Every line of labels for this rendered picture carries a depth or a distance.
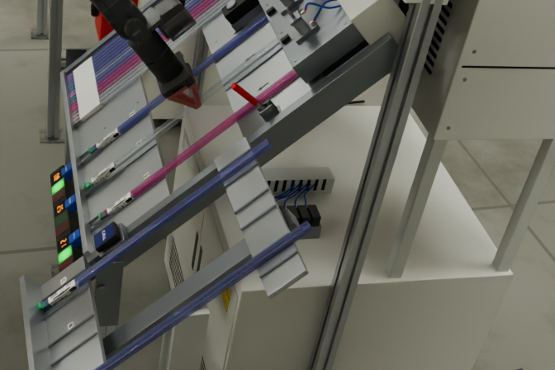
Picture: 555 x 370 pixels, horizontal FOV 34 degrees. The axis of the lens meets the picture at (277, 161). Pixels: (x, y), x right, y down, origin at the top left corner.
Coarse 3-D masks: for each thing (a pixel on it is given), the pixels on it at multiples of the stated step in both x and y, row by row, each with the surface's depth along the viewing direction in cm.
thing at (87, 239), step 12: (60, 72) 223; (72, 120) 208; (72, 132) 203; (72, 144) 200; (72, 156) 197; (72, 168) 194; (84, 192) 188; (84, 204) 185; (84, 216) 181; (84, 228) 178; (84, 240) 175; (84, 252) 173
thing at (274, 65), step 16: (208, 32) 198; (224, 32) 194; (256, 32) 187; (272, 32) 183; (240, 48) 187; (256, 48) 183; (224, 64) 187; (256, 64) 180; (272, 64) 177; (288, 64) 174; (240, 80) 180; (256, 80) 177; (272, 80) 174; (320, 80) 165; (240, 96) 177; (256, 96) 174; (272, 96) 170; (288, 96) 168; (256, 112) 171; (240, 128) 171; (256, 128) 168
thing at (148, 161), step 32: (128, 96) 202; (96, 128) 202; (128, 128) 194; (96, 160) 194; (128, 160) 187; (160, 160) 180; (96, 192) 187; (160, 192) 174; (96, 224) 181; (128, 224) 174
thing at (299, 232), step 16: (304, 224) 137; (288, 240) 137; (256, 256) 138; (272, 256) 138; (240, 272) 138; (224, 288) 139; (192, 304) 140; (176, 320) 140; (144, 336) 142; (128, 352) 142; (96, 368) 144; (112, 368) 143
